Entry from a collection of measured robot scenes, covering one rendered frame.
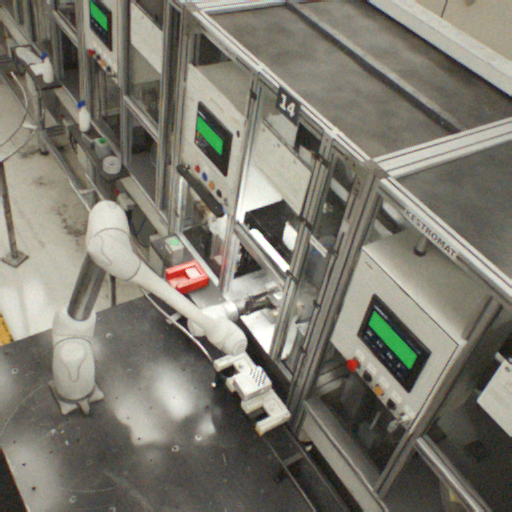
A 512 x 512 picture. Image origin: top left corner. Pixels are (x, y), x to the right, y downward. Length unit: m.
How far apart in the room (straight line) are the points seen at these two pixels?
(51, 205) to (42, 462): 2.43
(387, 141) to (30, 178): 3.41
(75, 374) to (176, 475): 0.56
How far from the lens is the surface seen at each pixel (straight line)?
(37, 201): 4.83
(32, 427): 2.84
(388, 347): 2.03
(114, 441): 2.77
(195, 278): 2.93
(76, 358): 2.67
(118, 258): 2.30
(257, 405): 2.67
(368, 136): 2.09
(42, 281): 4.26
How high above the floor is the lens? 3.09
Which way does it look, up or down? 43 degrees down
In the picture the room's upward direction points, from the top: 11 degrees clockwise
